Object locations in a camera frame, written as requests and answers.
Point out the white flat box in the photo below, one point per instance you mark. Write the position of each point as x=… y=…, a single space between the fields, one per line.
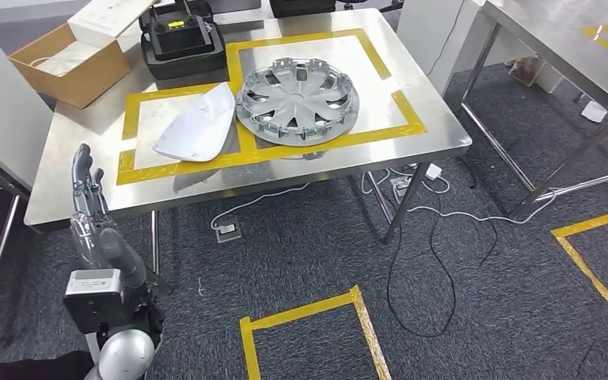
x=110 y=18

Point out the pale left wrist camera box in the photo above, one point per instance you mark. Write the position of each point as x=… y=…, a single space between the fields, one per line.
x=94 y=299

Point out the black remote controller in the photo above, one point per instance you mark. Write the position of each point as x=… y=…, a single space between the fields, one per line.
x=180 y=39

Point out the open brown cardboard box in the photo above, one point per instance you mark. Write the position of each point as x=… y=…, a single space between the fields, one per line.
x=83 y=84

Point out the small white box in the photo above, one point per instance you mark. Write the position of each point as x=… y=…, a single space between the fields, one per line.
x=595 y=111

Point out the black foam case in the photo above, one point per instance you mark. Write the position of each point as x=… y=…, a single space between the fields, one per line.
x=183 y=65

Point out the stainless steel workbench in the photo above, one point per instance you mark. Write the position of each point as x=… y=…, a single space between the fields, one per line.
x=63 y=173

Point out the white desk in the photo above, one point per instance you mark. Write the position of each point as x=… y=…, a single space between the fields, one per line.
x=424 y=42

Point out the yellow tape frame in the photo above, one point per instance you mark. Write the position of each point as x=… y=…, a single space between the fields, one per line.
x=335 y=142

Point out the white curved plastic part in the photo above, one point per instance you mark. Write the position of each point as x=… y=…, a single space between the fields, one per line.
x=199 y=126

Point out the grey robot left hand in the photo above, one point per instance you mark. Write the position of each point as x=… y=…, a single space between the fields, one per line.
x=94 y=241

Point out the white cabinet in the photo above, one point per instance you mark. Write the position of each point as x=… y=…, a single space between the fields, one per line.
x=0 y=105

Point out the white padded insert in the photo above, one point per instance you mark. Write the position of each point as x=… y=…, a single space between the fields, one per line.
x=68 y=57

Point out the grey floor socket plate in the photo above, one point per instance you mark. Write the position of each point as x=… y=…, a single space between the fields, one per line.
x=401 y=189
x=229 y=232

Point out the black office chair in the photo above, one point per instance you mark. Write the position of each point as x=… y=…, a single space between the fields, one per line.
x=388 y=5

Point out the white power strip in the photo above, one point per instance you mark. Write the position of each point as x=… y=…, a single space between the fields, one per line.
x=433 y=172

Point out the yellow floor tape square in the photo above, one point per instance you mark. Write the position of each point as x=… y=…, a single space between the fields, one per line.
x=587 y=272
x=246 y=346

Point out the silver plastic wheel cover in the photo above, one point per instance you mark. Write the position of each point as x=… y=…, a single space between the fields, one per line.
x=299 y=99

